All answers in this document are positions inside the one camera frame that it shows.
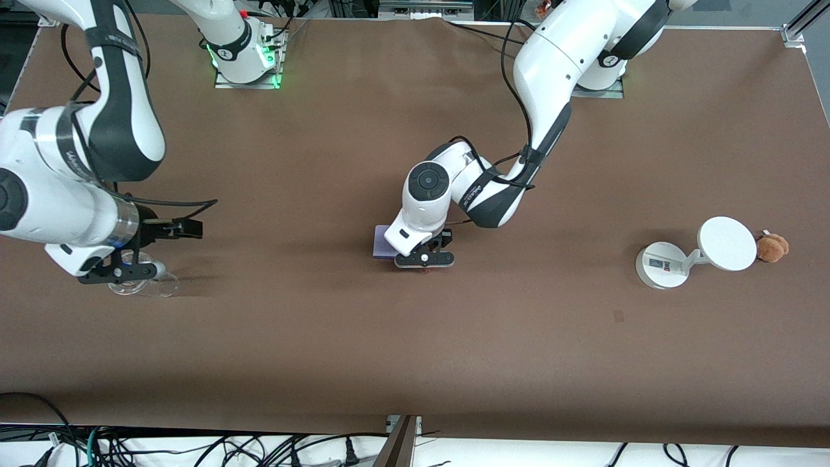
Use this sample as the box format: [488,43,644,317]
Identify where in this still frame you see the brown table cover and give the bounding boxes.
[0,12,830,448]

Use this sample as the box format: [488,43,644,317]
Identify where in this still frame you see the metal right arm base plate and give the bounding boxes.
[213,27,284,91]

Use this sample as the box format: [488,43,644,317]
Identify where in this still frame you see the black cable on table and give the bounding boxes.
[444,18,523,45]

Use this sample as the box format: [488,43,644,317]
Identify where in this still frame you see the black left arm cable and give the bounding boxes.
[447,18,573,190]

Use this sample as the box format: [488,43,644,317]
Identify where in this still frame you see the metal table edge bracket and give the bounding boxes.
[373,414,423,467]

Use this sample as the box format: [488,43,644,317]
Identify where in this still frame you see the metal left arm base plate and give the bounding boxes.
[571,77,625,100]

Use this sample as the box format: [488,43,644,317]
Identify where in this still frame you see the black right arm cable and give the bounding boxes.
[60,23,219,210]

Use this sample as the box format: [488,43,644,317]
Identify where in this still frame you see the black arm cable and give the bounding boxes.
[447,18,573,190]
[60,23,219,210]

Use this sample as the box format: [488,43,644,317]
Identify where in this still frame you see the white round disc stand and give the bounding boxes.
[635,216,759,290]

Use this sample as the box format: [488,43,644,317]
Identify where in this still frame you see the brown plush toy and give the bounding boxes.
[755,230,790,264]

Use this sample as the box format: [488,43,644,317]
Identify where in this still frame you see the lavender sticky note pad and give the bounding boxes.
[373,224,400,260]

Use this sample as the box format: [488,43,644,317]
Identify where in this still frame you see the grey power strip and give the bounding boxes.
[379,0,475,21]

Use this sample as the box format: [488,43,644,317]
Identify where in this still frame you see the clear plastic cup with lid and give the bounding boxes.
[106,259,180,298]

